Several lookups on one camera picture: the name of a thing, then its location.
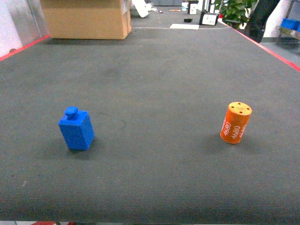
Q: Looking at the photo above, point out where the blue bottle-shaped block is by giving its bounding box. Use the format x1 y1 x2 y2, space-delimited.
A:
58 106 95 150

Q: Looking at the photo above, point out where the large cardboard box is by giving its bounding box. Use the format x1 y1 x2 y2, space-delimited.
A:
40 0 131 40

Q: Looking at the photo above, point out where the blue bin on far shelf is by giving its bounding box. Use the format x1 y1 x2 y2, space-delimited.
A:
280 18 300 31

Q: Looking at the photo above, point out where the green potted plant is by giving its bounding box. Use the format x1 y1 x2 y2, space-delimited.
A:
214 0 257 29

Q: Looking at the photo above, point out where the white flat board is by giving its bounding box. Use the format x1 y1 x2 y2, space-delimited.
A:
170 23 199 30

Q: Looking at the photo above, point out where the dark grey table mat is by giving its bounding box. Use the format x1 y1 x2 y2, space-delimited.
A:
0 27 300 225

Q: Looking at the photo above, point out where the black and white box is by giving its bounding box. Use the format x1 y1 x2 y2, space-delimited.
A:
199 12 219 26

